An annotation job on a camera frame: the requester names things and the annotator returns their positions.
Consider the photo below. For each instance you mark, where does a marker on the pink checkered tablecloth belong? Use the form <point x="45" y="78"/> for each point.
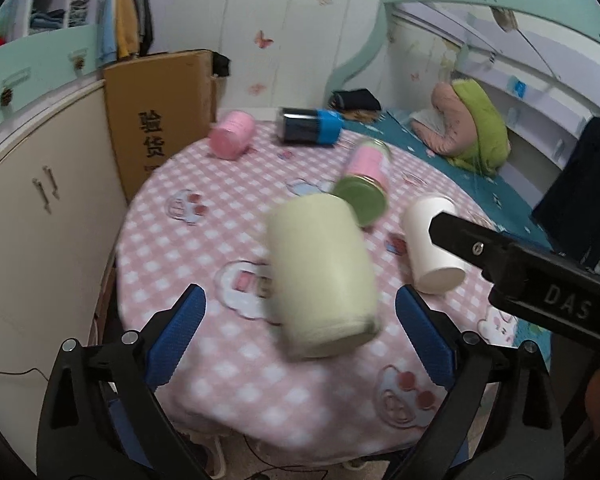
<point x="202" y="220"/>

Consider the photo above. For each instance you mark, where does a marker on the pale green cup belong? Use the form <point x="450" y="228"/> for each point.
<point x="324" y="283"/>

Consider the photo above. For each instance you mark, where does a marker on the brown cardboard box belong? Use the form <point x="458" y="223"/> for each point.
<point x="156" y="106"/>

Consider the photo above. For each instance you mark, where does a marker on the white wardrobe doors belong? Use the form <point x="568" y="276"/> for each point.
<point x="281" y="51"/>

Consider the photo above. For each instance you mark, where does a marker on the pink green tin can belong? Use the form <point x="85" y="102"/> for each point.
<point x="365" y="181"/>

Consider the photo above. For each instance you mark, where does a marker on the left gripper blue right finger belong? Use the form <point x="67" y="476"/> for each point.
<point x="499" y="418"/>

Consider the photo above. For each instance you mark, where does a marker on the pink curved pillow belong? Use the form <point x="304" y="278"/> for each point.
<point x="447" y="127"/>

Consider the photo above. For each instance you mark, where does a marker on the small blue box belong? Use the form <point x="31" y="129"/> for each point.
<point x="516" y="87"/>

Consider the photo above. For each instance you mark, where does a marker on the hanging clothes row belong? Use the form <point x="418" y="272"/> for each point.
<point x="125" y="30"/>

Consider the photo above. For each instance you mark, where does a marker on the white paper cup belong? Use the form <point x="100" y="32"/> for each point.
<point x="434" y="270"/>

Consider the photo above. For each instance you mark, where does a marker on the pink cup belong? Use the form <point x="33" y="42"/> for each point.
<point x="231" y="137"/>

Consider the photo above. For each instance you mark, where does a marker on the black blue can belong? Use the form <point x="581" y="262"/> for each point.
<point x="310" y="127"/>

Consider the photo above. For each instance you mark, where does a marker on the green pillow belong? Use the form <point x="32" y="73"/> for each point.
<point x="492" y="148"/>

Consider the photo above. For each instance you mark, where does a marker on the teal drawer unit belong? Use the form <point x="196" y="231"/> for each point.
<point x="35" y="65"/>

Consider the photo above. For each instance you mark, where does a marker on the black hanging garment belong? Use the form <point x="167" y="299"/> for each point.
<point x="569" y="212"/>

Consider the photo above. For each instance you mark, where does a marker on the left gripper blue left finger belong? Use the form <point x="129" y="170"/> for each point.
<point x="100" y="417"/>

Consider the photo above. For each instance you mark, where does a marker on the round clip lamp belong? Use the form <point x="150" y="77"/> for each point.
<point x="505" y="18"/>

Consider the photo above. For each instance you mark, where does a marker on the folded dark clothes pile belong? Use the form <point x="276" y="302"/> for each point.
<point x="358" y="100"/>

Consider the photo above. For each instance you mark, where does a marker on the white low cabinet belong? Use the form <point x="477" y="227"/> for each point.
<point x="61" y="208"/>

